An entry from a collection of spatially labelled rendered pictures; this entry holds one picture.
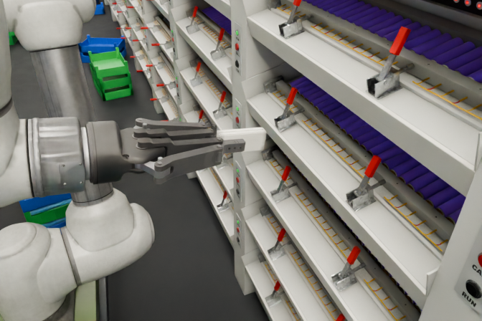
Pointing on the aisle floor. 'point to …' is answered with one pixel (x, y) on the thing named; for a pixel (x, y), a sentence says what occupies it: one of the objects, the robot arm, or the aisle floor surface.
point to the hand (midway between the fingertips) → (240, 140)
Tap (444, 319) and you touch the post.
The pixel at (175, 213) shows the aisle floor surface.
